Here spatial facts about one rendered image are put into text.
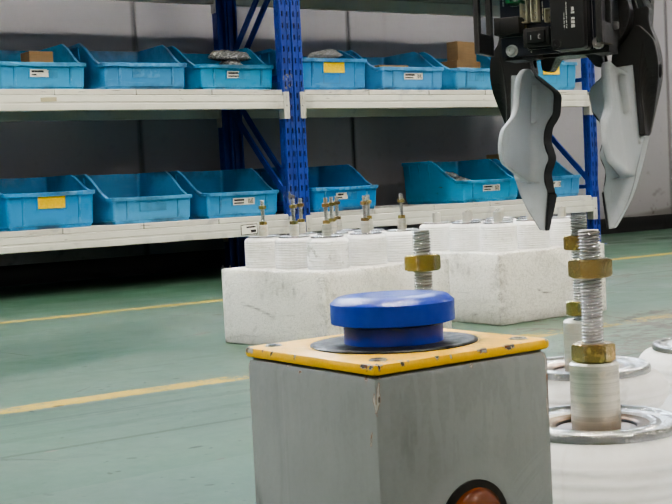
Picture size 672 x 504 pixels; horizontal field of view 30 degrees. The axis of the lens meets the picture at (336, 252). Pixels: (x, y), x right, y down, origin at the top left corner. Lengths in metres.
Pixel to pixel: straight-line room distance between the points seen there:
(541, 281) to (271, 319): 0.74
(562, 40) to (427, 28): 6.20
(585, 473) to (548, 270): 2.72
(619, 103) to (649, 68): 0.03
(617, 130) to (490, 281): 2.45
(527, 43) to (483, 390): 0.34
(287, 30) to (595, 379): 4.94
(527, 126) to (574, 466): 0.26
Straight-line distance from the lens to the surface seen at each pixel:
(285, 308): 2.86
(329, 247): 2.80
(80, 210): 5.00
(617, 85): 0.73
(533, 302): 3.21
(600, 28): 0.67
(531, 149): 0.74
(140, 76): 5.13
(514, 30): 0.69
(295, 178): 5.44
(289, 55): 5.46
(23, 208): 4.91
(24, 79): 4.98
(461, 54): 6.24
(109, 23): 5.92
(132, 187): 5.62
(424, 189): 6.24
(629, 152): 0.72
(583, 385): 0.57
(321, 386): 0.38
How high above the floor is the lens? 0.37
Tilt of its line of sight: 3 degrees down
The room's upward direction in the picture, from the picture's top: 3 degrees counter-clockwise
